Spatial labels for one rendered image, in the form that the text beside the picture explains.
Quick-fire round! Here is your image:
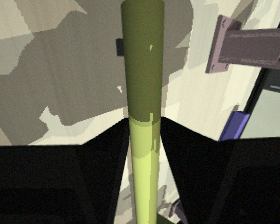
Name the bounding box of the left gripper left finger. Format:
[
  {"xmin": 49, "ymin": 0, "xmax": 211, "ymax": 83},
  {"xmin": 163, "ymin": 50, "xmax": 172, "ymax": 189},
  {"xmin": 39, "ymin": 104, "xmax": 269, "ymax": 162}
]
[{"xmin": 0, "ymin": 118, "xmax": 130, "ymax": 224}]

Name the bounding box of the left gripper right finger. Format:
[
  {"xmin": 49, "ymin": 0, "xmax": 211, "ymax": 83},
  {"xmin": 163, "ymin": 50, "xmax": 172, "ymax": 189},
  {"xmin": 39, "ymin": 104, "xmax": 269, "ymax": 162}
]
[{"xmin": 160, "ymin": 117, "xmax": 280, "ymax": 224}]

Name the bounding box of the dark blue rectangular block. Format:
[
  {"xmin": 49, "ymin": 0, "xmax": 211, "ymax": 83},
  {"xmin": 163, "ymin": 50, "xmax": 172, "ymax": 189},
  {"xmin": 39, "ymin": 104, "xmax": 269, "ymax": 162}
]
[{"xmin": 218, "ymin": 111, "xmax": 250, "ymax": 141}]

